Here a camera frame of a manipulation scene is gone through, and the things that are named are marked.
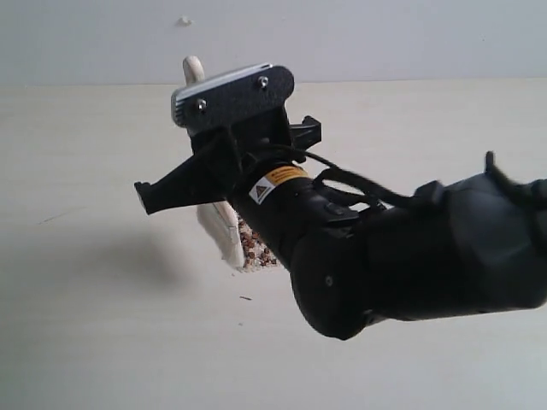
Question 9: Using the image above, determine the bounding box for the white wall anchor plug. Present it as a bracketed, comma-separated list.
[176, 16, 193, 27]

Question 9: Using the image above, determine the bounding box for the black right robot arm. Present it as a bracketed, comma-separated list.
[135, 106, 546, 340]

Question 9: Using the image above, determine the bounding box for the wooden paint brush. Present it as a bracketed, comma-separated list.
[182, 56, 245, 270]

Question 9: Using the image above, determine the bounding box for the pile of beans and rice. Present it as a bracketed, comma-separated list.
[238, 216, 280, 272]

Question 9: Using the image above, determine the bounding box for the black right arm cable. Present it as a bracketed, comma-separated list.
[238, 140, 547, 244]

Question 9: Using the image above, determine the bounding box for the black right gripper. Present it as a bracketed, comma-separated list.
[134, 106, 322, 214]

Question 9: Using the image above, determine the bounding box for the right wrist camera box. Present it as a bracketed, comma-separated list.
[171, 63, 295, 131]

